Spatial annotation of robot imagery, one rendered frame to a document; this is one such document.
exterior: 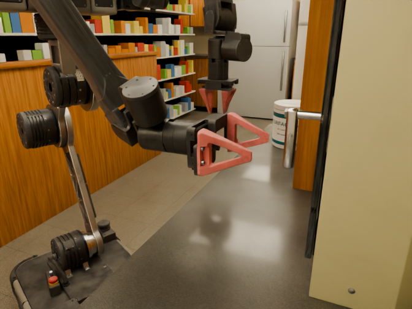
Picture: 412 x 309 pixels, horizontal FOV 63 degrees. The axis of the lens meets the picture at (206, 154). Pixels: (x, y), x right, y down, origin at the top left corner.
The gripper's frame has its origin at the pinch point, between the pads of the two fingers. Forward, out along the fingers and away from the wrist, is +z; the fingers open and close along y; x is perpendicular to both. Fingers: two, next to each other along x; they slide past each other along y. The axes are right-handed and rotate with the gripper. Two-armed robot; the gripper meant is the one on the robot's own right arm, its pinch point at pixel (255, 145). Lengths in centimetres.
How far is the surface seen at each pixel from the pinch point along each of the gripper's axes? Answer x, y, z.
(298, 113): -5.5, -0.2, 6.0
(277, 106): 7, 64, -10
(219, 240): 20.6, 3.1, -7.2
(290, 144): -1.0, -0.4, 5.2
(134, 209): 114, 146, -136
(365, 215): 5.9, -4.9, 16.0
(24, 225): 107, 88, -186
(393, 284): 15.1, -4.9, 20.6
